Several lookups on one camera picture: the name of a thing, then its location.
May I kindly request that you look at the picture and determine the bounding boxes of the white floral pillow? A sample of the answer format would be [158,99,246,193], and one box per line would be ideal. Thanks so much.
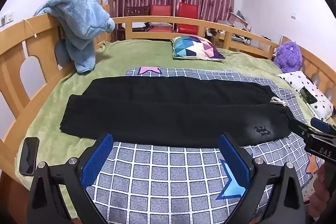
[278,70,335,121]

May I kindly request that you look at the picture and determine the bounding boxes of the wooden coat rack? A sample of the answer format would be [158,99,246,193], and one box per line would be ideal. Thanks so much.
[101,0,118,42]

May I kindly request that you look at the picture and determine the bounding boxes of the grey checkered blanket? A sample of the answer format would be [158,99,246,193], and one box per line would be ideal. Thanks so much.
[87,67,326,224]

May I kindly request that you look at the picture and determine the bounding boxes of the geometric patterned pillow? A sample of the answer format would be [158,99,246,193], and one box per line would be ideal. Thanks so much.
[171,35,226,60]

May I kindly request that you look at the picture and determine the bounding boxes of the black pants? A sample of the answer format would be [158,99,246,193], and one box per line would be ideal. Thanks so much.
[60,76,297,148]

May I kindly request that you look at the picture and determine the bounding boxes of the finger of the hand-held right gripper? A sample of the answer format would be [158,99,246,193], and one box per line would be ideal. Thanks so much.
[287,117,317,141]
[310,117,336,135]

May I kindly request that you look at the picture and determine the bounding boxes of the person's right hand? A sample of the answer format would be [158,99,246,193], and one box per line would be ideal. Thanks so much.
[306,168,328,214]

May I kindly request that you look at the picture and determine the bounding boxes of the cardboard box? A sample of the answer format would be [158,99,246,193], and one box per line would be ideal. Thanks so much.
[210,28,227,48]

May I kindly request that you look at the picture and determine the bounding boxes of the dark wooden chair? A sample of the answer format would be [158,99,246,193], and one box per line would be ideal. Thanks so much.
[126,6,150,17]

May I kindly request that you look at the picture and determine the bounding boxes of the purple plush toy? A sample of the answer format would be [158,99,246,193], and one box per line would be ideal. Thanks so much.
[273,41,303,73]

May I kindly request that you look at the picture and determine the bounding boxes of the dark phone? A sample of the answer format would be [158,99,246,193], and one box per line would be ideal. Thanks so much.
[300,86,318,104]

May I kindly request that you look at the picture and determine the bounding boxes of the wooden bed frame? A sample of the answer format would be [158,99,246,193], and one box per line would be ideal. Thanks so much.
[0,14,336,224]

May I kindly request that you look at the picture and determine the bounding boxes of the black smartphone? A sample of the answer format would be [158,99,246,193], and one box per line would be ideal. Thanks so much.
[19,137,40,176]

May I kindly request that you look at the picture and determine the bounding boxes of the green fleece blanket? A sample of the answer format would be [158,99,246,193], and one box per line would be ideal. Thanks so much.
[14,39,324,222]

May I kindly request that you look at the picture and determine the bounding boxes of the white cable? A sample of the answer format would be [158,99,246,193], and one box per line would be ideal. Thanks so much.
[24,19,37,38]

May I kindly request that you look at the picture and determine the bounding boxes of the white wall socket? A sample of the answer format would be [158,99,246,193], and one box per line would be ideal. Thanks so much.
[0,12,14,28]

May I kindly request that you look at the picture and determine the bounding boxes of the red chair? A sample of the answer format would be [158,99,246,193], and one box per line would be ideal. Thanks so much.
[150,4,174,33]
[176,2,199,35]

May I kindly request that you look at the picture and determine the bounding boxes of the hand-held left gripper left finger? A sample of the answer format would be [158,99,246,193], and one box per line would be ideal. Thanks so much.
[26,133,114,224]

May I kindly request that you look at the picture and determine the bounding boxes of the pile of cardboard pieces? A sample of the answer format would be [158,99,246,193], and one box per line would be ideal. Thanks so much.
[217,10,253,31]

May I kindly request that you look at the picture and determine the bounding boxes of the light blue fleece garment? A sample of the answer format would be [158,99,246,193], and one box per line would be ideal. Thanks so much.
[34,0,116,73]

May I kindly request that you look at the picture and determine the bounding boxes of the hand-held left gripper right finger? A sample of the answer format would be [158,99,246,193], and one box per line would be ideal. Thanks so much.
[218,133,306,224]

